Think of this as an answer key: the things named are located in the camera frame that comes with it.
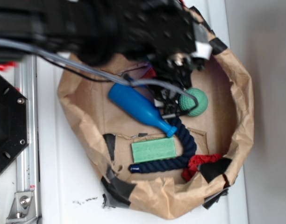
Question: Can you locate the brown paper bag bin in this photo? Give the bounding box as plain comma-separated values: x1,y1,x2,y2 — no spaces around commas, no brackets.
57,7,254,219

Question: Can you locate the blue plastic bottle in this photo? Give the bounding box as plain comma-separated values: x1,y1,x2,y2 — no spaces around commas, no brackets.
108,83,177,138

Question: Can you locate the green foam block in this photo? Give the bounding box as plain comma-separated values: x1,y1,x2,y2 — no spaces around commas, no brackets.
131,138,176,163

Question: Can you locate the aluminium extrusion rail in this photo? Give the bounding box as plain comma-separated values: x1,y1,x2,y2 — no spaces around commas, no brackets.
6,56,42,224

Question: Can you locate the green dimpled ball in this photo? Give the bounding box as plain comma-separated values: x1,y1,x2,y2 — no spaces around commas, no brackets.
179,88,208,117

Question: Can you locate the navy blue rope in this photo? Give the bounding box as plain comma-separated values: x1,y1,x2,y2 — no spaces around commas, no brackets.
129,116,197,175

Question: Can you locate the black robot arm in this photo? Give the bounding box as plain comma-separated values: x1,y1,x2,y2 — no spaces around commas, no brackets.
0,0,212,70

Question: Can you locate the grey cable bundle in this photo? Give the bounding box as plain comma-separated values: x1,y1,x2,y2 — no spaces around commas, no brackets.
0,38,200,115

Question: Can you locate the red crumpled cloth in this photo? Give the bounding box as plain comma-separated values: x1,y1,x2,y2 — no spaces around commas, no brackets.
181,154,232,187

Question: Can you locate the metal corner bracket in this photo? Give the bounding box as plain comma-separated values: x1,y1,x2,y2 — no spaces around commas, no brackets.
6,191,38,224

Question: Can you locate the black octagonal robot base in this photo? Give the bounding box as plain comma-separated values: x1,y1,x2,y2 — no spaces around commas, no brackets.
0,75,29,175

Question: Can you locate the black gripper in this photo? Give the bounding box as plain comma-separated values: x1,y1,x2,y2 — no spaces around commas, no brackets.
114,0,213,77

